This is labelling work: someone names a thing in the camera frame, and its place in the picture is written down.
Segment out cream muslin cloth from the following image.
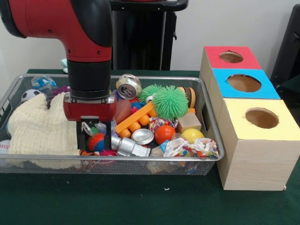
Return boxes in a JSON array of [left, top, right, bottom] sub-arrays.
[[7, 92, 82, 169]]

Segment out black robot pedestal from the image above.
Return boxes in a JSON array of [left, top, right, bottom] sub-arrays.
[[109, 0, 189, 71]]

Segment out red and blue spiky ball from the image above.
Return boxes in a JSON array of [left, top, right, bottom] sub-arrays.
[[87, 133, 105, 152]]

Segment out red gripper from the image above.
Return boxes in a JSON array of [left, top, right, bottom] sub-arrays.
[[63, 97, 117, 151]]

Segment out small green spiky ball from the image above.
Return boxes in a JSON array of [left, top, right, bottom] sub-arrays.
[[138, 84, 162, 104]]

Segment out black chair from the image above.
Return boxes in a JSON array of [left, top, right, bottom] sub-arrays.
[[270, 4, 300, 83]]

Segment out silver plastic toy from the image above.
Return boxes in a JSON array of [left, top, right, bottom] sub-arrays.
[[111, 136, 152, 157]]

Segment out orange plastic brick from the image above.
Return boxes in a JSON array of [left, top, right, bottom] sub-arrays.
[[115, 101, 157, 139]]

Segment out silver mesh bin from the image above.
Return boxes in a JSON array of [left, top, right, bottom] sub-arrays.
[[0, 74, 225, 175]]

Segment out smooth yellow ball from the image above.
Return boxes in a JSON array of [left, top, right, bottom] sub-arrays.
[[180, 128, 205, 144]]

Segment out dark green table cloth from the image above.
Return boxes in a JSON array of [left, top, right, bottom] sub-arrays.
[[0, 68, 300, 225]]

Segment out crushed silver can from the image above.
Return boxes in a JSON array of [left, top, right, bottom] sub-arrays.
[[116, 74, 143, 100]]

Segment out wooden box with three holes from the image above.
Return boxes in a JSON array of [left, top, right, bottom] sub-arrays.
[[199, 45, 300, 191]]

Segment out large green spiky ball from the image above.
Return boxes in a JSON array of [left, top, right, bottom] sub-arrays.
[[152, 85, 189, 121]]

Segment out orange ball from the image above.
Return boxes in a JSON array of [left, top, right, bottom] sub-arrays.
[[154, 125, 176, 145]]

